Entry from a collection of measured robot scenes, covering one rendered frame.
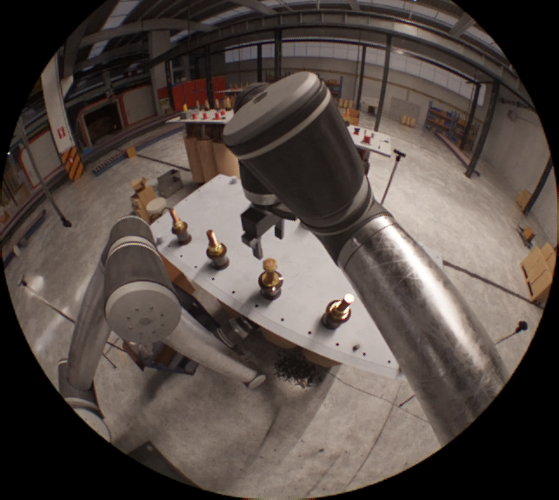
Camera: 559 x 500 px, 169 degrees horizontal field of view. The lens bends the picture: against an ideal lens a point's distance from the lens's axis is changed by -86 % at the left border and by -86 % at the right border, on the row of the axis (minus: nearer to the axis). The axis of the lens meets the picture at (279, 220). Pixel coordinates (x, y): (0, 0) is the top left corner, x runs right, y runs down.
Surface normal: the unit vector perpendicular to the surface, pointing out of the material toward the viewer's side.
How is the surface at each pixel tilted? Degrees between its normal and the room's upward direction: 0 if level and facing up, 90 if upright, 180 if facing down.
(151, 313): 77
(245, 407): 0
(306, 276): 0
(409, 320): 59
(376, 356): 0
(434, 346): 46
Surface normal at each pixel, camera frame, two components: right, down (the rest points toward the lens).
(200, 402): 0.01, -0.73
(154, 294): 0.73, 0.20
